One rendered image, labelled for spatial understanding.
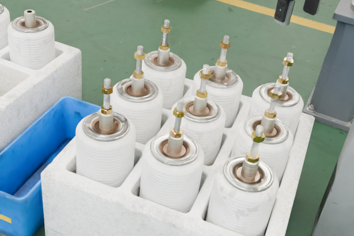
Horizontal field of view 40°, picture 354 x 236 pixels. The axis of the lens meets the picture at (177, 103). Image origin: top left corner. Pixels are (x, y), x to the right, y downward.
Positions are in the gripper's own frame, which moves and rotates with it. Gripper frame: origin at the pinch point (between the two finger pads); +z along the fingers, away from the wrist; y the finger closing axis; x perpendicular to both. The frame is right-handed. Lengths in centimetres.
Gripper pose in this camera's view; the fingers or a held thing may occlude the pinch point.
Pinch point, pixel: (297, 9)
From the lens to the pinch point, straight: 72.2
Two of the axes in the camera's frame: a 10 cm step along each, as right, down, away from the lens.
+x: 6.6, 4.9, -5.7
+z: -1.0, 8.1, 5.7
